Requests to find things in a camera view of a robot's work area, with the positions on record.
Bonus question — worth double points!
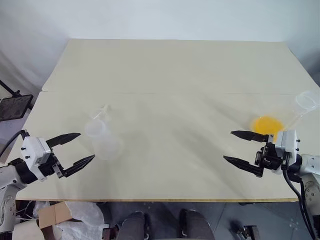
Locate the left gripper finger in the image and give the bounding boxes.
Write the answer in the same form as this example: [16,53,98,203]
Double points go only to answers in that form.
[57,154,97,179]
[45,132,82,151]

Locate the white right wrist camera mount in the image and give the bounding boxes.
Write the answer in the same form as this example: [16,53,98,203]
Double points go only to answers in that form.
[274,129,301,161]

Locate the brown cardboard box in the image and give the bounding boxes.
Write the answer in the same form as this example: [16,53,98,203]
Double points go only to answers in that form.
[37,201,76,230]

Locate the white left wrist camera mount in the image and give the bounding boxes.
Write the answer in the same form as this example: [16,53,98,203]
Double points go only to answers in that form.
[20,135,53,183]

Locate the dark metal floor object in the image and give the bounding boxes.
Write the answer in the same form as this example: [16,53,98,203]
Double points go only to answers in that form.
[231,219,260,240]

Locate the white cloth sack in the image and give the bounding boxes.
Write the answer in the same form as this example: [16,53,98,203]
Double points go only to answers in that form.
[13,219,42,240]

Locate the white plastic bag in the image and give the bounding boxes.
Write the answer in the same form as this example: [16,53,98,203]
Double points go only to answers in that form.
[53,200,107,240]

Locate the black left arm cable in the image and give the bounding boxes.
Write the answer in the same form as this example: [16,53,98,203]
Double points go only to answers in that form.
[0,129,28,166]

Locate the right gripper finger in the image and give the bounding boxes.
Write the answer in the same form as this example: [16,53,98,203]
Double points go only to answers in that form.
[222,155,266,179]
[230,130,270,144]

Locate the flask with yellow liquid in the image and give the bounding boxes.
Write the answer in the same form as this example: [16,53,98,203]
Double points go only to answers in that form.
[249,89,320,141]

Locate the black stand plate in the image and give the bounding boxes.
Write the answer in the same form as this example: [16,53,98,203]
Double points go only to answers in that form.
[0,94,34,123]

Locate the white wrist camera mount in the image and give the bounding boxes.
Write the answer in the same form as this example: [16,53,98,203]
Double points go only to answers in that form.
[274,129,301,161]
[20,135,53,183]

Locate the small brown block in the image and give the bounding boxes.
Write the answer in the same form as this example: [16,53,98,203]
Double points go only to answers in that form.
[101,224,121,240]

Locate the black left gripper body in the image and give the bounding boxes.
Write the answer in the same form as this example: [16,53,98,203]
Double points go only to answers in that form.
[36,149,65,179]

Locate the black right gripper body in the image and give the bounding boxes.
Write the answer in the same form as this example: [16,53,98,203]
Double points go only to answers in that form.
[254,134,292,176]

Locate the dark rounded shape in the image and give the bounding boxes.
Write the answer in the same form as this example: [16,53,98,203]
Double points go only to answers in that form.
[178,208,214,240]
[121,210,152,240]

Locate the thin white cords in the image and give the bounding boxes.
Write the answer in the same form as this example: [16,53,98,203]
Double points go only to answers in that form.
[15,199,41,222]

